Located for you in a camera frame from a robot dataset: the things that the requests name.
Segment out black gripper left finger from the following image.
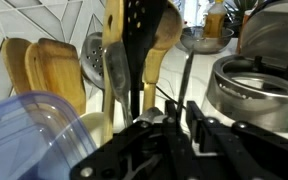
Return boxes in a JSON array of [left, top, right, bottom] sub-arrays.
[[69, 99, 192, 180]]

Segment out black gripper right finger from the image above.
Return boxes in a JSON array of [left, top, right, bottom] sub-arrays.
[[184, 99, 288, 180]]

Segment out metal tongs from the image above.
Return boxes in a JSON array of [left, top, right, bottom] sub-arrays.
[[103, 41, 196, 129]]

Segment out cream utensil holder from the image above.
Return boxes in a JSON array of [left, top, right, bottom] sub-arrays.
[[78, 111, 106, 148]]

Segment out stainless steel cooker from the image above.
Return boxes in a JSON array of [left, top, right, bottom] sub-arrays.
[[202, 0, 288, 134]]

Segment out translucent blue plastic container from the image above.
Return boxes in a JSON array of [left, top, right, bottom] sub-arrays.
[[0, 91, 98, 180]]

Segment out metal slotted spoon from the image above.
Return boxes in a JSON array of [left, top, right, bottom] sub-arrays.
[[79, 31, 106, 91]]

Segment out slotted wooden spatula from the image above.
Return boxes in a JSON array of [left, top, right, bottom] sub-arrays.
[[24, 37, 88, 116]]

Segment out black slotted spatula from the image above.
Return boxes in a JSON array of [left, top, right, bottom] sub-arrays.
[[122, 0, 169, 119]]

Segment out brown wooden spoon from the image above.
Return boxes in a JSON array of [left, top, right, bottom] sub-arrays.
[[142, 0, 184, 113]]

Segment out tall wooden spatula with hole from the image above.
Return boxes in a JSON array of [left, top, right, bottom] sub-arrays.
[[101, 0, 126, 144]]

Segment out bottle with yellow liquid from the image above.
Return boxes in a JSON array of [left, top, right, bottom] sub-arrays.
[[203, 0, 228, 38]]

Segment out plain wooden spatula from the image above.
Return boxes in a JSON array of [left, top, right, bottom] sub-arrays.
[[0, 37, 33, 96]]

